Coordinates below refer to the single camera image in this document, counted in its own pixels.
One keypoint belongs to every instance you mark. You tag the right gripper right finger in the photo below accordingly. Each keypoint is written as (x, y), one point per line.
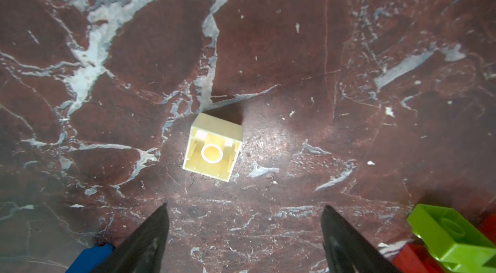
(347, 250)

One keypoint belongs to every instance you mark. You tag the dark blue square brick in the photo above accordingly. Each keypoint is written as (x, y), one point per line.
(90, 258)

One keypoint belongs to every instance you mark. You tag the light green square brick front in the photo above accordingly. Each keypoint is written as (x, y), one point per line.
(452, 240)

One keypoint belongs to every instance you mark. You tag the cream square brick large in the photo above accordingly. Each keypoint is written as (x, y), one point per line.
(213, 147)

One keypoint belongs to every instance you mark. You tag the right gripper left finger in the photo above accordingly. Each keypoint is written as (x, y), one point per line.
(143, 250)

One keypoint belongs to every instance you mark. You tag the small red brick front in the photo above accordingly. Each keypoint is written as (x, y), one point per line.
(488, 227)

